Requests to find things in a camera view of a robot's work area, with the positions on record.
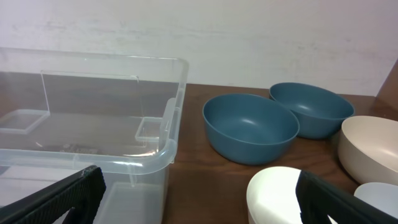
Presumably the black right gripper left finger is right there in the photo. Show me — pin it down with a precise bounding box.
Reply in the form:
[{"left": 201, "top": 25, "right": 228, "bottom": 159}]
[{"left": 1, "top": 166, "right": 106, "bottom": 224}]

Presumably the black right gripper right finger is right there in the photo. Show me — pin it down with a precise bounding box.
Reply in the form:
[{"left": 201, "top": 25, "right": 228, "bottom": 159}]
[{"left": 295, "top": 170, "right": 397, "bottom": 224}]

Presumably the white small bowl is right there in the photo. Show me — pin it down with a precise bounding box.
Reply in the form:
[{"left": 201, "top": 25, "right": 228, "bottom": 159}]
[{"left": 246, "top": 166, "right": 302, "bottom": 224}]

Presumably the light grey small bowl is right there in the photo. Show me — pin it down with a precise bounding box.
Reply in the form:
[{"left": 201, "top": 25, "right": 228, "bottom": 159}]
[{"left": 354, "top": 182, "right": 398, "bottom": 218}]

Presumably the large beige bowl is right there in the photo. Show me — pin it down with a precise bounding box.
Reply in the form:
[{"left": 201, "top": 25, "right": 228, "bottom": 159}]
[{"left": 338, "top": 116, "right": 397, "bottom": 185}]

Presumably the dark blue bowl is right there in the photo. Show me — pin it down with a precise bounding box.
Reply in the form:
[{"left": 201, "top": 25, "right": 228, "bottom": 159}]
[
  {"left": 269, "top": 82, "right": 355, "bottom": 139},
  {"left": 202, "top": 93, "right": 300, "bottom": 166}
]

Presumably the clear plastic storage bin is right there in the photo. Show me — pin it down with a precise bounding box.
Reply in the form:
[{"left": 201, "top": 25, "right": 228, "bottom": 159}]
[{"left": 1, "top": 48, "right": 188, "bottom": 223}]

